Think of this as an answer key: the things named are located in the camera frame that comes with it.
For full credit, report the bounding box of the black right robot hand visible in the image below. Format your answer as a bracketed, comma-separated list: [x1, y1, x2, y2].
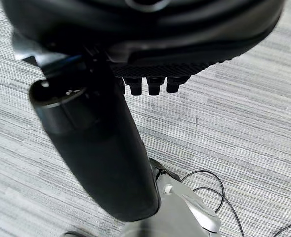
[0, 0, 285, 222]

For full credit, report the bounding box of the dark robot foot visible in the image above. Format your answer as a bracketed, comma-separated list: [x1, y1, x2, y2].
[149, 157, 182, 182]

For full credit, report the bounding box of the silver robot leg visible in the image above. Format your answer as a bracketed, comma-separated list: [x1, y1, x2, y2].
[122, 172, 222, 237]

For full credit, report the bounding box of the thin black cable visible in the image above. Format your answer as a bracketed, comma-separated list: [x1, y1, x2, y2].
[272, 223, 291, 237]
[178, 170, 246, 237]

